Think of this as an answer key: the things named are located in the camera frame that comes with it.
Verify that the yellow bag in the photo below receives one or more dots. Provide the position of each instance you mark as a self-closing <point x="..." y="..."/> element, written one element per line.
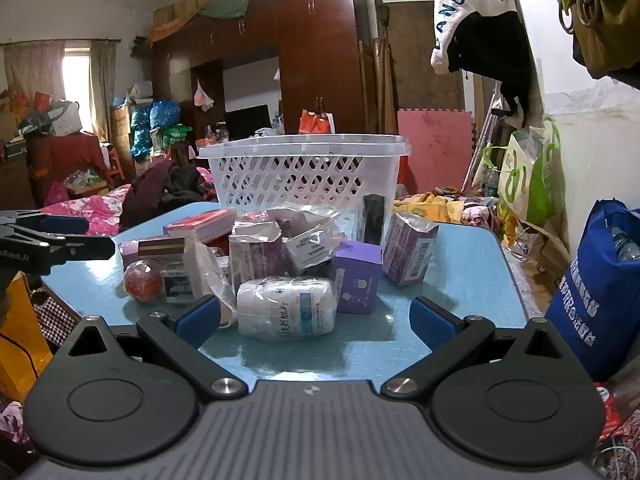
<point x="17" y="350"/>

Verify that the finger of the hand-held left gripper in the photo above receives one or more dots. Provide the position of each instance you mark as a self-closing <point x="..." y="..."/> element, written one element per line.
<point x="85" y="250"/>
<point x="65" y="225"/>

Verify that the metal crutches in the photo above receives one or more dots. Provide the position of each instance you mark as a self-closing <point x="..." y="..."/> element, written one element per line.
<point x="482" y="145"/>

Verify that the olive hanging bag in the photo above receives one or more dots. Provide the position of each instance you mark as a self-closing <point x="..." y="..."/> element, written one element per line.
<point x="610" y="25"/>

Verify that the purple box with barcode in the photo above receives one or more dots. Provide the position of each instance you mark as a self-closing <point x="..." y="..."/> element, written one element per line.
<point x="410" y="250"/>

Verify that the red white plastic bag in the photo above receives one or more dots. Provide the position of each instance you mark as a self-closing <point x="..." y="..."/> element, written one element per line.
<point x="315" y="122"/>

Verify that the dark maroon clothing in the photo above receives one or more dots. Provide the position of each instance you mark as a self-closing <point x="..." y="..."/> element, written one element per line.
<point x="160" y="190"/>

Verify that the plastic packet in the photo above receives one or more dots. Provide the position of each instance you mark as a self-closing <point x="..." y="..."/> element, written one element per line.
<point x="300" y="216"/>

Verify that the red ball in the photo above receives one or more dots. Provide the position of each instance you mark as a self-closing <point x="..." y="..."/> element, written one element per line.
<point x="142" y="282"/>

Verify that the green white shopping bag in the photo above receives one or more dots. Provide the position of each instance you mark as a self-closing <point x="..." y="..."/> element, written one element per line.
<point x="525" y="180"/>

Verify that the blue tote bag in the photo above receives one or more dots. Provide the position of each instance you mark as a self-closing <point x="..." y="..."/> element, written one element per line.
<point x="595" y="300"/>

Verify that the pink foam mat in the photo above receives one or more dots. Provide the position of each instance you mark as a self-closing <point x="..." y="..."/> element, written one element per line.
<point x="435" y="150"/>

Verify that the red plastic stool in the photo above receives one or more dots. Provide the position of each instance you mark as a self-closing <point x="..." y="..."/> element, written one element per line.
<point x="115" y="165"/>

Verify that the clear plastic bag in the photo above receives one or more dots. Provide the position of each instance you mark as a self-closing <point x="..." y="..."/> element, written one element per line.
<point x="210" y="267"/>

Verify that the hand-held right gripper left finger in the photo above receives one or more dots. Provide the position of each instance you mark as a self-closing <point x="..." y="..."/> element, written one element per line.
<point x="200" y="319"/>

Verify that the window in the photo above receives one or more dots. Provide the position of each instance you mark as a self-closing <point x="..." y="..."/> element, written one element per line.
<point x="77" y="90"/>

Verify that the black white small box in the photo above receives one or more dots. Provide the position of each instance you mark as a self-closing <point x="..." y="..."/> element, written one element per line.
<point x="178" y="286"/>

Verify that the beige curtain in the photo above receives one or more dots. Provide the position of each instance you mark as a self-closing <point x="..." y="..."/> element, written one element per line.
<point x="35" y="70"/>
<point x="102" y="85"/>

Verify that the white package with blue label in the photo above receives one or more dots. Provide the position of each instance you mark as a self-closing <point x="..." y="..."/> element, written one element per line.
<point x="280" y="310"/>

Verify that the brown paper bag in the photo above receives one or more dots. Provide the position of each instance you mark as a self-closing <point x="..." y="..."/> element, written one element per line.
<point x="542" y="255"/>

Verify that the cardboard boxes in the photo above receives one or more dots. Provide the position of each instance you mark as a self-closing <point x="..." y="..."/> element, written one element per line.
<point x="175" y="11"/>

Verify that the black television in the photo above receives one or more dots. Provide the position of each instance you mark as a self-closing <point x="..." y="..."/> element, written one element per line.
<point x="247" y="121"/>

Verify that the brown striped box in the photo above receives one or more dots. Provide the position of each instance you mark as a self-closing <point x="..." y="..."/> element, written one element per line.
<point x="160" y="248"/>

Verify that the pink floral blanket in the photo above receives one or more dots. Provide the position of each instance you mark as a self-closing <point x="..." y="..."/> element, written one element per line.
<point x="90" y="210"/>

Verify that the white pink plastic bag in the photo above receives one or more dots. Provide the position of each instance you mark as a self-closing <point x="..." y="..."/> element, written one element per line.
<point x="202" y="96"/>

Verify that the white plastic basket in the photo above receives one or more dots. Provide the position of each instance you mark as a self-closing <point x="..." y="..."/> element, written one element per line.
<point x="280" y="175"/>

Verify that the red cloth covered furniture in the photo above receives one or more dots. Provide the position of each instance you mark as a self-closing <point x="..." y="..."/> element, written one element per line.
<point x="70" y="155"/>

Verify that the red box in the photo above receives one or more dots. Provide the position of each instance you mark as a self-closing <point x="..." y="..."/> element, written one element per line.
<point x="200" y="224"/>

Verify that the brown wooden wardrobe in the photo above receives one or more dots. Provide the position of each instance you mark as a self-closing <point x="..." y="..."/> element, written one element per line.
<point x="320" y="50"/>

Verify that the brown wooden board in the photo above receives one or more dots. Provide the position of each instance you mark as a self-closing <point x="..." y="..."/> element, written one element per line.
<point x="425" y="55"/>

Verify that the checked cloth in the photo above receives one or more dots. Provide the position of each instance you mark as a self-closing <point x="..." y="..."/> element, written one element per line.
<point x="55" y="312"/>

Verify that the wooden poles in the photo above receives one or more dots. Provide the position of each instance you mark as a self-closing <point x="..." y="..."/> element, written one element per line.
<point x="382" y="70"/>

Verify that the blue plastic bags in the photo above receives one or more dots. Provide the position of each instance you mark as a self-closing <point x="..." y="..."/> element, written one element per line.
<point x="150" y="127"/>

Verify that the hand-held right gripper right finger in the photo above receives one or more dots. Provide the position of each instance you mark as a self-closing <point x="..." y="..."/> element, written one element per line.
<point x="432" y="324"/>

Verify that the small purple box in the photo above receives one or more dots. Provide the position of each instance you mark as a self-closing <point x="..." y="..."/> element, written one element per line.
<point x="357" y="280"/>

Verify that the floral cloth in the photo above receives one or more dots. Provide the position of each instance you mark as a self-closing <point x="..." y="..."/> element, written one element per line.
<point x="612" y="415"/>

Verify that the white black hanging garment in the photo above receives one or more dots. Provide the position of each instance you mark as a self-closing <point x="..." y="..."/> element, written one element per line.
<point x="492" y="45"/>

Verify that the clear water bottle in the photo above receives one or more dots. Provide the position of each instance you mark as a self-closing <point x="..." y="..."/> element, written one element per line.
<point x="625" y="246"/>

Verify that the green plastic basket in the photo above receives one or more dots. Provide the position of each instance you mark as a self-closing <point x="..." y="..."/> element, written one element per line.
<point x="177" y="136"/>

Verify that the yellow blanket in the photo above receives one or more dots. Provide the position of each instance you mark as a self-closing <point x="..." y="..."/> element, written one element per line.
<point x="425" y="207"/>

